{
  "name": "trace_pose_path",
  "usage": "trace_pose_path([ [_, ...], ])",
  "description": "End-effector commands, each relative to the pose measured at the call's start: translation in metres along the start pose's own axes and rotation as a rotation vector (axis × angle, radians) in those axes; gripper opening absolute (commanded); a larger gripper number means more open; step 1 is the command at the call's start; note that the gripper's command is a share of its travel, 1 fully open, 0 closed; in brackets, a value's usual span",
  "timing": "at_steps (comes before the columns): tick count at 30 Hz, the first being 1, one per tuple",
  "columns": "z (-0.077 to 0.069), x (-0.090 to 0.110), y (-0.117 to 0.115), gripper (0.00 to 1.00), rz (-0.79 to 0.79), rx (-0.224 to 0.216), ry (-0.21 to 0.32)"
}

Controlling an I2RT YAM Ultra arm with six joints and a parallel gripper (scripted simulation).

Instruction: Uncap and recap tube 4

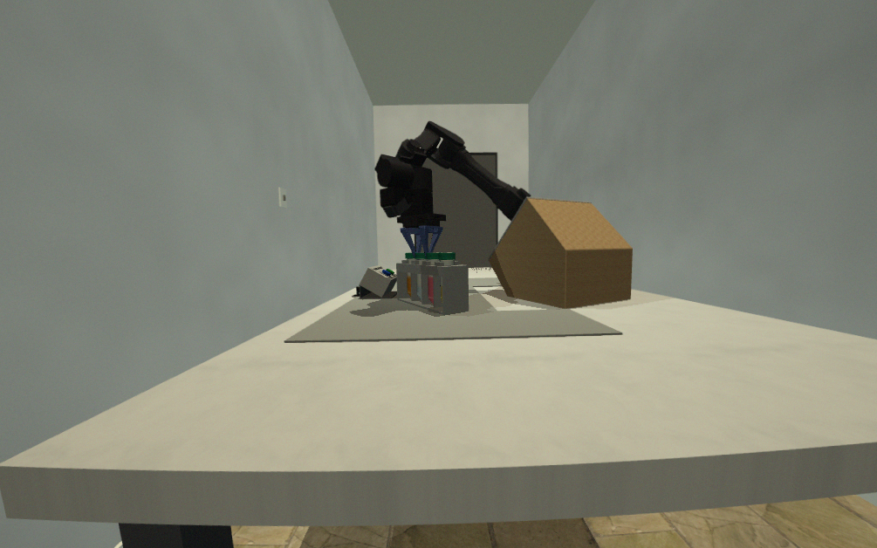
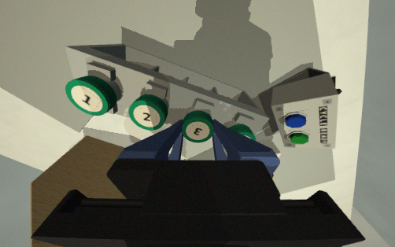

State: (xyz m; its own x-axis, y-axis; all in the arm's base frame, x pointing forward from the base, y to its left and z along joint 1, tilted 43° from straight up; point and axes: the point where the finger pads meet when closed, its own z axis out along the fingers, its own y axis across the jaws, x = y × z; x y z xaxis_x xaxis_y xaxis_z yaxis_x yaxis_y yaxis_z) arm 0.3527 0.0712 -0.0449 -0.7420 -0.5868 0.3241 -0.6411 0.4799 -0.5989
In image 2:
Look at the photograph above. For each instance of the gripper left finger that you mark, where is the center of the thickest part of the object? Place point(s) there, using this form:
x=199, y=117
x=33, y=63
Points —
x=157, y=146

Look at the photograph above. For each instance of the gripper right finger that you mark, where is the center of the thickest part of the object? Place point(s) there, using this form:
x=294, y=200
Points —
x=240, y=147

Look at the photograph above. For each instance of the grey sloping control panel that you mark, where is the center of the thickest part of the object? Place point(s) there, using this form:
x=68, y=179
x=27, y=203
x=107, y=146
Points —
x=305, y=108

